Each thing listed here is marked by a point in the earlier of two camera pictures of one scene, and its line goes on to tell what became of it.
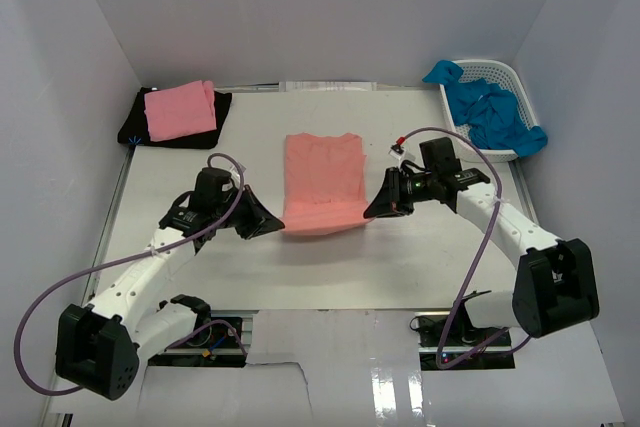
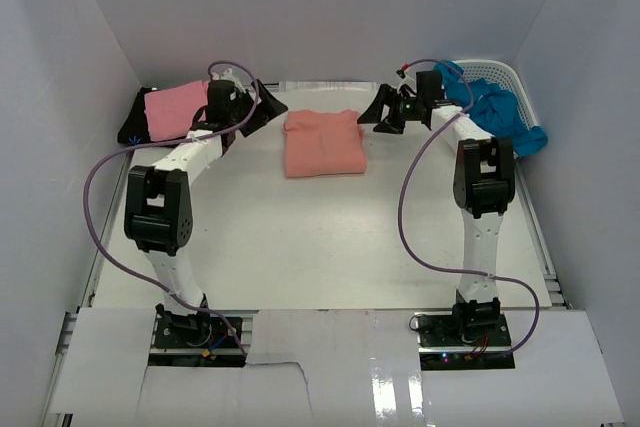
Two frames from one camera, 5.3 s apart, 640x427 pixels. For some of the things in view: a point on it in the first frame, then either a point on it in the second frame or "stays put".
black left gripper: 259,220 -> 265,112
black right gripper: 390,200 -> 375,113
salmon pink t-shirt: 324,184 -> 324,143
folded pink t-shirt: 181,111 stays put
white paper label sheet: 327,86 stays put
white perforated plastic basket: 497,72 stays put
